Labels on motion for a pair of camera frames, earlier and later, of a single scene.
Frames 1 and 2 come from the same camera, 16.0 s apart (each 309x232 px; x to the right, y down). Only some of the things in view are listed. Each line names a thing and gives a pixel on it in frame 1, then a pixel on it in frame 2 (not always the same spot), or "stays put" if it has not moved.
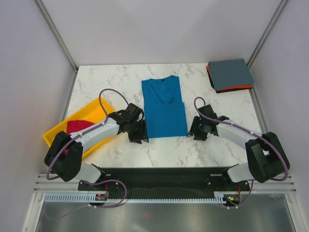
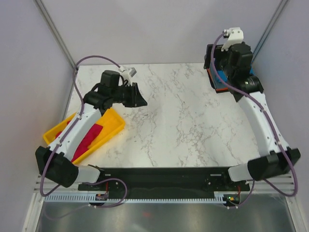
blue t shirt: x=165 y=112 to x=217 y=82
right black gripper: x=196 y=120 to x=217 y=53
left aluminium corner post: x=54 y=30 stays put
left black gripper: x=142 y=134 to x=136 y=99
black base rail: x=165 y=181 stays put
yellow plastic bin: x=93 y=113 stays put
